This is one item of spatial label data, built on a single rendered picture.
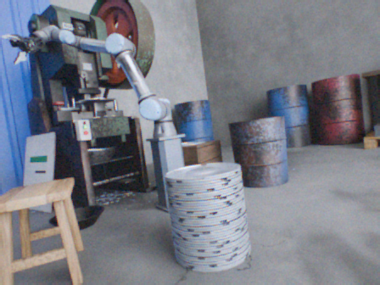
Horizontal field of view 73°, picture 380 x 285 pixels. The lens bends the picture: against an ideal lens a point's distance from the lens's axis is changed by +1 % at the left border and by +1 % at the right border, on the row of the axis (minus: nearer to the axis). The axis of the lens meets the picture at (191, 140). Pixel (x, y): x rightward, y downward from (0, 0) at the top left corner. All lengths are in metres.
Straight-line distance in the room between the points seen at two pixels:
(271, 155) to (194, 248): 1.09
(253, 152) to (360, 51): 2.96
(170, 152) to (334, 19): 3.61
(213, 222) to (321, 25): 4.08
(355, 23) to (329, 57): 0.51
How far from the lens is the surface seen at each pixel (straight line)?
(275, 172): 1.90
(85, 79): 2.20
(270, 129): 1.85
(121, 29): 2.55
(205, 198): 0.87
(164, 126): 1.57
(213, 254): 0.94
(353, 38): 4.53
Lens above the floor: 0.49
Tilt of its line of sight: 3 degrees down
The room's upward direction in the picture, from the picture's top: 8 degrees counter-clockwise
